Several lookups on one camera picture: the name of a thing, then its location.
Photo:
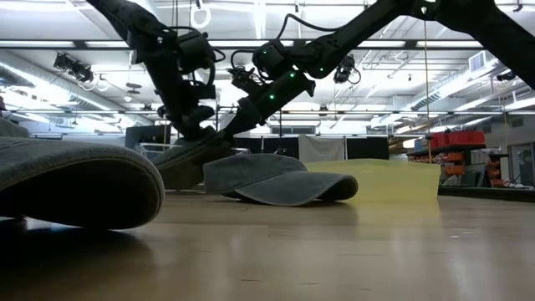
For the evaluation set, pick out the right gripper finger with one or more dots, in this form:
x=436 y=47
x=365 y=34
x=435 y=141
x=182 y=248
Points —
x=223 y=140

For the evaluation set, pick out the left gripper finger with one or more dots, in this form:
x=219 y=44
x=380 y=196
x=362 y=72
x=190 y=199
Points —
x=196 y=134

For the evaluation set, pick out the grey baseball cap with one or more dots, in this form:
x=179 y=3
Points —
x=271 y=180
x=184 y=167
x=83 y=184

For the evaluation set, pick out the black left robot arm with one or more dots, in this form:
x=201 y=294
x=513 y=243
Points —
x=125 y=21

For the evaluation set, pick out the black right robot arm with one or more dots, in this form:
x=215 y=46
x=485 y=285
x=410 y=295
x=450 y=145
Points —
x=480 y=21

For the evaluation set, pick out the black divider panel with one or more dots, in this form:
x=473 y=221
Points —
x=271 y=146
x=368 y=148

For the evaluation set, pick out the grey curtain panel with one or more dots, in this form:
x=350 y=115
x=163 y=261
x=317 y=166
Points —
x=321 y=148

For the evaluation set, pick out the black ceiling device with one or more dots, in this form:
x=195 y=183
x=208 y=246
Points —
x=73 y=67

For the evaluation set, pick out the yellow plastic tray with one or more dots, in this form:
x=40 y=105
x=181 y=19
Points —
x=397 y=180

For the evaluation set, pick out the thin wooden pole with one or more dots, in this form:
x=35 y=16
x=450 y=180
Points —
x=427 y=104

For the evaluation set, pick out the red storage bin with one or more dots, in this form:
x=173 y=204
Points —
x=466 y=138
x=439 y=139

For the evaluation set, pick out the black shelf rack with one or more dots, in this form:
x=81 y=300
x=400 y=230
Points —
x=451 y=149

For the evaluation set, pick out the white air vent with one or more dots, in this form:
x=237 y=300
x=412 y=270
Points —
x=477 y=61

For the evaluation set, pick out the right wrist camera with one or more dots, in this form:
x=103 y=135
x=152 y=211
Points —
x=244 y=81

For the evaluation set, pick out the black overhead camera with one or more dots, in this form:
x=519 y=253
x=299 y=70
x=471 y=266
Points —
x=346 y=69

